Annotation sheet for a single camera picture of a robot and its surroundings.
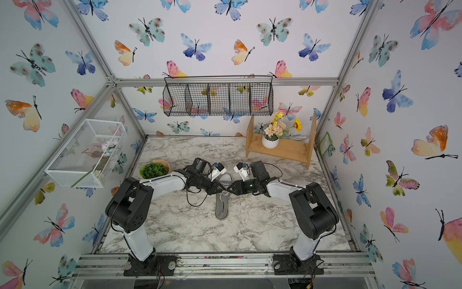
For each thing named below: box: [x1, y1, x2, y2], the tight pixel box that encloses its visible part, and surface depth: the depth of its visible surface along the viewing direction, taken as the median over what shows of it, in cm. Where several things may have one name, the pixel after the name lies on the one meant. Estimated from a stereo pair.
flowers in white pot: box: [261, 111, 302, 149], surface depth 95 cm
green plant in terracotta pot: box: [139, 159, 171, 180], surface depth 91 cm
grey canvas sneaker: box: [215, 172, 235, 220], surface depth 90 cm
